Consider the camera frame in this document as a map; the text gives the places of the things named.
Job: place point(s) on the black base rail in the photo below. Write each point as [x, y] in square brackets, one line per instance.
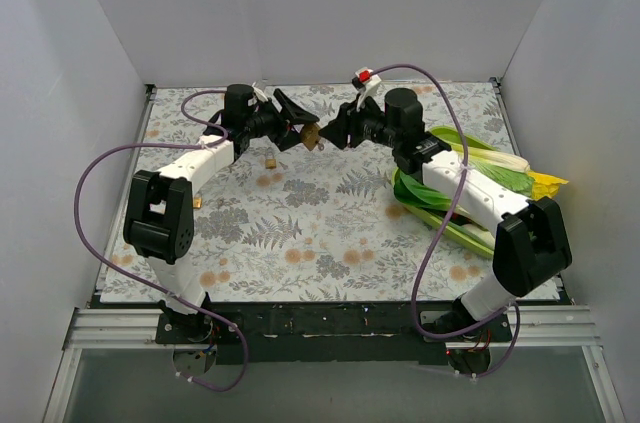
[314, 332]

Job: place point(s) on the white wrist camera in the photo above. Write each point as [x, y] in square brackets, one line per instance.
[259, 89]
[366, 82]

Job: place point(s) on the green napa cabbage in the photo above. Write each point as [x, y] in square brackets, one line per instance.
[508, 170]

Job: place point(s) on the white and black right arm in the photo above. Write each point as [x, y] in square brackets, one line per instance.
[531, 243]

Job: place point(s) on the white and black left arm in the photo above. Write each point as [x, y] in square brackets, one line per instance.
[159, 220]

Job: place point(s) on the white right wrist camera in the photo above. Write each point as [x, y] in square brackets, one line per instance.
[366, 82]

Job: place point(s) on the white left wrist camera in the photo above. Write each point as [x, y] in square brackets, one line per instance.
[259, 89]

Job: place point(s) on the brass padlock with steel shackle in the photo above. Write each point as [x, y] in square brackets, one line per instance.
[198, 203]

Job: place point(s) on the green plastic tray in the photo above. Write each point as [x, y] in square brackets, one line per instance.
[461, 228]

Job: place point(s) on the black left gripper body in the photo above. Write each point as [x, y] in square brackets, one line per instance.
[282, 121]

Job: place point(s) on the green bok choy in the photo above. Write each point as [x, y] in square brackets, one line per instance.
[410, 192]

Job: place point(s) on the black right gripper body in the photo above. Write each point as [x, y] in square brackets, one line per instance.
[353, 123]

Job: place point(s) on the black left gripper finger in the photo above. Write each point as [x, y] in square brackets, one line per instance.
[291, 115]
[287, 140]

